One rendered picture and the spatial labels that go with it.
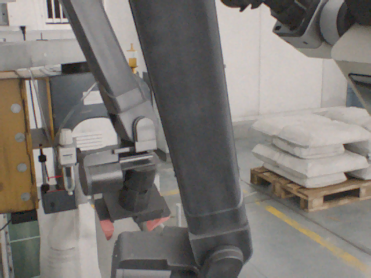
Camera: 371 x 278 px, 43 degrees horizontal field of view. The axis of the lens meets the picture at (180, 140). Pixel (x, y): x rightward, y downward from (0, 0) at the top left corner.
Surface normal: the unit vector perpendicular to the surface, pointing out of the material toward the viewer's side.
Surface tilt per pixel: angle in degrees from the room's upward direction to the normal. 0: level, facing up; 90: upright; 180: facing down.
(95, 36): 86
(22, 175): 90
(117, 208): 30
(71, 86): 90
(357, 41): 40
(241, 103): 90
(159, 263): 117
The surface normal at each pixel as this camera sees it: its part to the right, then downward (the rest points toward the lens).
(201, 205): 0.01, 0.47
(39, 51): 0.87, 0.10
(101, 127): 0.39, 0.22
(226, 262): 0.11, 0.65
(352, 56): -0.61, -0.67
